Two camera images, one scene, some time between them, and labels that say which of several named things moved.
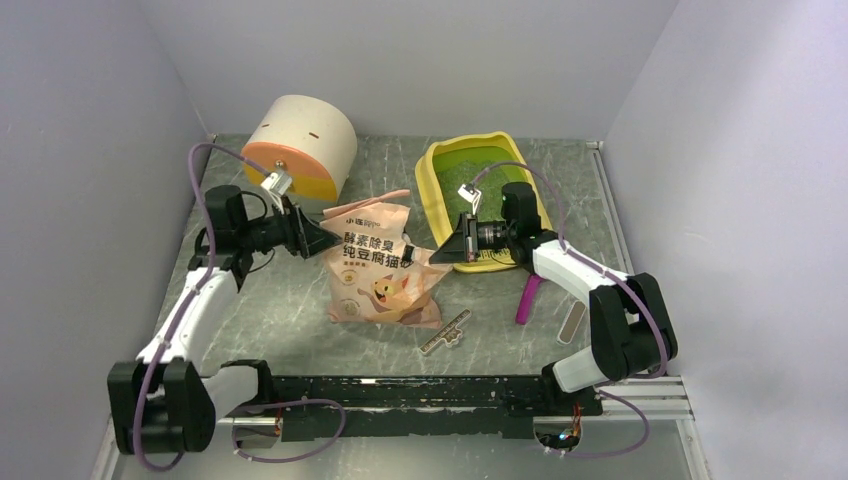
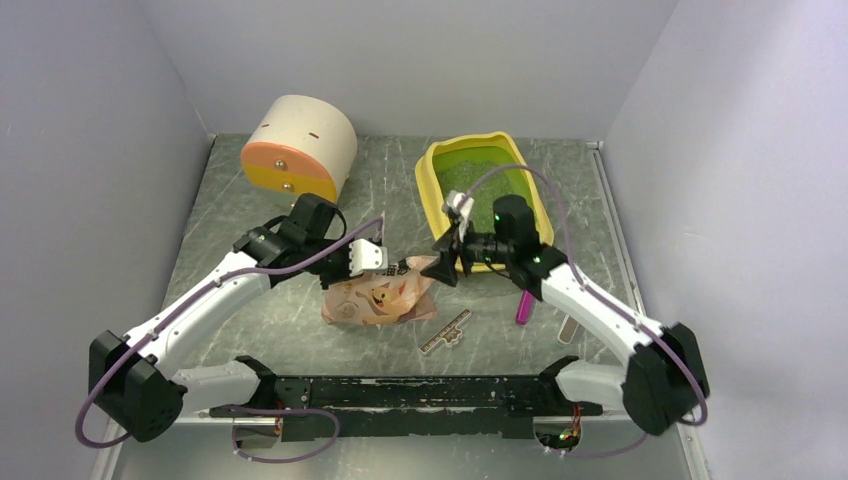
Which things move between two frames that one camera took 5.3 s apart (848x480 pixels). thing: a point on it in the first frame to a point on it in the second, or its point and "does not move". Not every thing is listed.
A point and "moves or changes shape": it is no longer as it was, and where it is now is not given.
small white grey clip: [571, 322] does not move
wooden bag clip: [452, 334] does not move
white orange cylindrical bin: [309, 138] does not move
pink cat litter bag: [375, 271] moves or changes shape
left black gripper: [297, 230] to [343, 274]
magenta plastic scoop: [527, 298] does not move
